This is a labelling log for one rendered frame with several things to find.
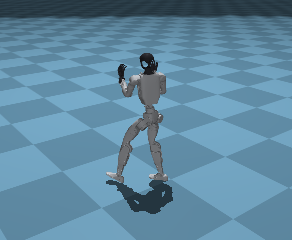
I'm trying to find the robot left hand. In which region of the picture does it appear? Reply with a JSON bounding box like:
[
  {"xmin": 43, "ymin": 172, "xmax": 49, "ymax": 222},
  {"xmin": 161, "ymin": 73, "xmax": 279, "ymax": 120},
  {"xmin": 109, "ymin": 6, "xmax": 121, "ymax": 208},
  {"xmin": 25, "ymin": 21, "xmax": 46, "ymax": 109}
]
[{"xmin": 118, "ymin": 64, "xmax": 127, "ymax": 83}]

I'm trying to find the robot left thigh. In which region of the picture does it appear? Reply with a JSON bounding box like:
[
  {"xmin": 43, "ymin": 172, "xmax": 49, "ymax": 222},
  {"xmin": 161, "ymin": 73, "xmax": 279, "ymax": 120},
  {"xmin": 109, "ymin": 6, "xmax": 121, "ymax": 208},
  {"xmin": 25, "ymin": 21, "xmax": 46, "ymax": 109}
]
[{"xmin": 122, "ymin": 118, "xmax": 150, "ymax": 154}]

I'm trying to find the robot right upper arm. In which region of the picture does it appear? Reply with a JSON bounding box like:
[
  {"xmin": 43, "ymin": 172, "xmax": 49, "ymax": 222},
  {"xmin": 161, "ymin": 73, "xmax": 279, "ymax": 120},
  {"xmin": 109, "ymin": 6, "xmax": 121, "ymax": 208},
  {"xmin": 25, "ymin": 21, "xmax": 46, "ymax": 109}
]
[{"xmin": 159, "ymin": 72, "xmax": 167, "ymax": 95}]

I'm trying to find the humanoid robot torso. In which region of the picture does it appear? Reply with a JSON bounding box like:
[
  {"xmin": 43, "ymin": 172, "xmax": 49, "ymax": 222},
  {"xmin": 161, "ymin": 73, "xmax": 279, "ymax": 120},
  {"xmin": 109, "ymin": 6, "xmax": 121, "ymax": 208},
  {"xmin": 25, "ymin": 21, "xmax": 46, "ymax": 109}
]
[{"xmin": 137, "ymin": 70, "xmax": 161, "ymax": 126}]

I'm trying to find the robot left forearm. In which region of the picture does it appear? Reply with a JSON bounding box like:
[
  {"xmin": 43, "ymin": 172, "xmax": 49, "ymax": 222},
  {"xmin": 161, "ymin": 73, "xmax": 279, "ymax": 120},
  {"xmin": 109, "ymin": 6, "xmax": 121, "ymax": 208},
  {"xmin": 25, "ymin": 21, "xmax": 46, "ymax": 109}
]
[{"xmin": 119, "ymin": 79, "xmax": 128, "ymax": 97}]

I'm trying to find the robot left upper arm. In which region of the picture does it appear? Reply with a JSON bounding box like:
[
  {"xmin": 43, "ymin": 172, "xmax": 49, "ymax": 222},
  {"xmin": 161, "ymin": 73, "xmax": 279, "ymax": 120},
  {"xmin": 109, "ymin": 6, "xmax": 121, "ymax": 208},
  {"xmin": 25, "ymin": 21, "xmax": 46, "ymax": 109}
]
[{"xmin": 125, "ymin": 75, "xmax": 141, "ymax": 98}]

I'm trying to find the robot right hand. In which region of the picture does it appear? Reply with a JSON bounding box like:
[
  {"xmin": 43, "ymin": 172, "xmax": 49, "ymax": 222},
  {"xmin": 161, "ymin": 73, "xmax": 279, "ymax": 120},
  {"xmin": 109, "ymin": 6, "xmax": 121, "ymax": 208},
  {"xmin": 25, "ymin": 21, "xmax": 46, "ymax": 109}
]
[{"xmin": 148, "ymin": 60, "xmax": 158, "ymax": 72}]

